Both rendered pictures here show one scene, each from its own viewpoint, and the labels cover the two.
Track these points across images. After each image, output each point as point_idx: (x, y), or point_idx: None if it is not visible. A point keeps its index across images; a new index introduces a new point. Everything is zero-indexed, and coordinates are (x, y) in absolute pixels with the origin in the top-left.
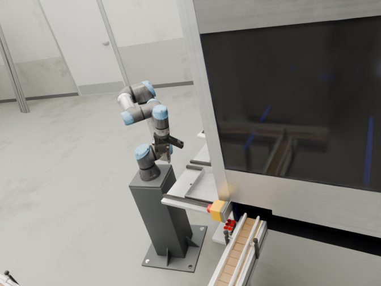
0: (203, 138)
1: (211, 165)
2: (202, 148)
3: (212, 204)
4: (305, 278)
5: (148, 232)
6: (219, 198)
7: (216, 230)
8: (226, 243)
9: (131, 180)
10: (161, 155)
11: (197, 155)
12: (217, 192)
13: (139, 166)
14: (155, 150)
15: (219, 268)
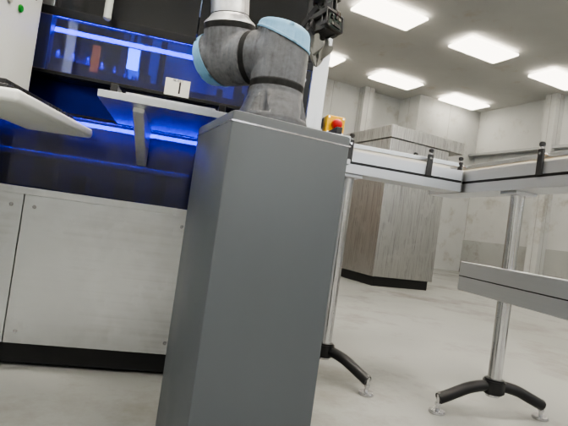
0: (32, 106)
1: (329, 64)
2: (157, 100)
3: (336, 116)
4: None
5: (316, 379)
6: (321, 117)
7: None
8: (352, 150)
9: (327, 132)
10: (322, 46)
11: (189, 106)
12: (323, 106)
13: (303, 83)
14: (341, 26)
15: (383, 149)
